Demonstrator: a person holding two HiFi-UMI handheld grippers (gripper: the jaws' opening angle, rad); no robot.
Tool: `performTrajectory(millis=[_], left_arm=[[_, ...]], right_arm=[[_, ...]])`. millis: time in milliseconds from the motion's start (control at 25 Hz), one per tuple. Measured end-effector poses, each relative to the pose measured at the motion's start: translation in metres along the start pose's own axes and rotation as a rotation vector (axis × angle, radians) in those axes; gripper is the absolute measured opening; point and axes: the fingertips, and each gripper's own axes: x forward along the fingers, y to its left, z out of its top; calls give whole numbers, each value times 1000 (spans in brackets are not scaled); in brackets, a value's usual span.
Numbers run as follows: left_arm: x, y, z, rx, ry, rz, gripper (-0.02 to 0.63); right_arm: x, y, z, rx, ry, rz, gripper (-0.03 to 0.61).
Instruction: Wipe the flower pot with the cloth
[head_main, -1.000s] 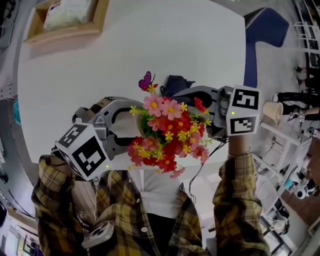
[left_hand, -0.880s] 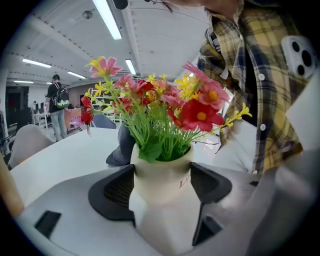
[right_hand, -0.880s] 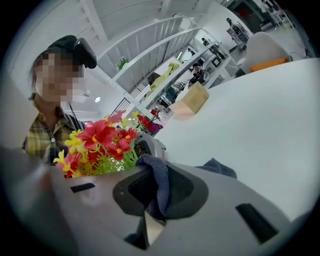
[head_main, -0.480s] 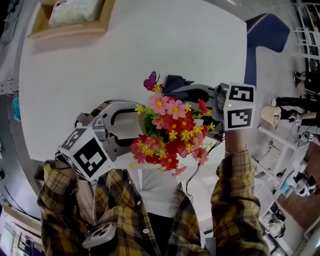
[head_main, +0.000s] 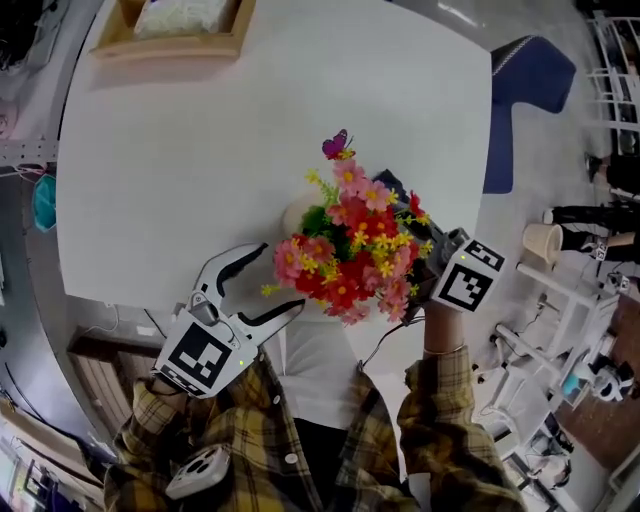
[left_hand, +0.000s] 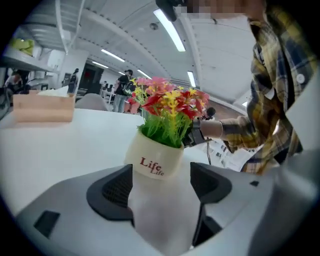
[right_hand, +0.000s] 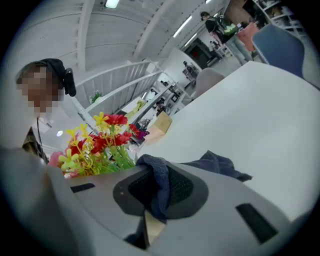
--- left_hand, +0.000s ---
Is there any person's right forearm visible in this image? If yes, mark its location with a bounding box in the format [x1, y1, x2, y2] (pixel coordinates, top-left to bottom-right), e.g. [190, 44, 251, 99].
[199, 115, 266, 152]

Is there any wooden tissue box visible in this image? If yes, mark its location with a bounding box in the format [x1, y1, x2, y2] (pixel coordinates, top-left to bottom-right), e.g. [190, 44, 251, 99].
[12, 89, 76, 123]

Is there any person's head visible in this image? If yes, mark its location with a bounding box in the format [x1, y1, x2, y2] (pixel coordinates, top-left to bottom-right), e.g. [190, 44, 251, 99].
[184, 0, 266, 21]

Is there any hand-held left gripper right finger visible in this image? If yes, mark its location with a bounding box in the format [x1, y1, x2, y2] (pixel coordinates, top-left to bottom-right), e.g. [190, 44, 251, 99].
[189, 149, 320, 248]

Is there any ceiling light strip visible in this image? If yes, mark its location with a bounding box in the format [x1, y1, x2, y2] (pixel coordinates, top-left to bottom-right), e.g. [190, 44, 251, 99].
[152, 8, 187, 53]
[91, 60, 110, 69]
[136, 69, 153, 80]
[186, 71, 197, 88]
[100, 48, 126, 63]

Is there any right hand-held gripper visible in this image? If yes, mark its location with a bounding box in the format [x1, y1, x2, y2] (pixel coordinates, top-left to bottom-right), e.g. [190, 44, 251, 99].
[184, 119, 207, 148]

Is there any black head-worn camera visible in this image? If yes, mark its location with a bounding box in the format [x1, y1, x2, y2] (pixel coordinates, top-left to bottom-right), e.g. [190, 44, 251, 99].
[154, 0, 186, 22]

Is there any yellow-green cloth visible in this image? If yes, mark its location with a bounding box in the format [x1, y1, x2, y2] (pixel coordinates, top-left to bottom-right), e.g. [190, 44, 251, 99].
[9, 37, 35, 57]

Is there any grey chair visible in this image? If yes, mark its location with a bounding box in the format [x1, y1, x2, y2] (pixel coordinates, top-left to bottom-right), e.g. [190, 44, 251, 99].
[74, 93, 109, 112]

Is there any person's plaid shirt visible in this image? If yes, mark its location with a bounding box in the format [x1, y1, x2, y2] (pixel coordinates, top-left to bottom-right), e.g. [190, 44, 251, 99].
[239, 4, 319, 176]

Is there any red pink flower bouquet pot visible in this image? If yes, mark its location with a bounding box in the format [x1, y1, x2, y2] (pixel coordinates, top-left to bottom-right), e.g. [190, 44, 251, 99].
[124, 76, 211, 181]

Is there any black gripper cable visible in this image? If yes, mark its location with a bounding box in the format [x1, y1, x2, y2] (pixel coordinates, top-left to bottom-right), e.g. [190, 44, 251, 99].
[205, 136, 213, 166]

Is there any white metal shelf rack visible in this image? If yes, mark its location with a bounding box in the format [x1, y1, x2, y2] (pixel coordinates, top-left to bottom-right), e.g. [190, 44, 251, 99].
[0, 37, 61, 76]

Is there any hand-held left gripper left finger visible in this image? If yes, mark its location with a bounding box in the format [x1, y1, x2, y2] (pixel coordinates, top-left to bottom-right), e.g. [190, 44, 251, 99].
[15, 164, 161, 256]

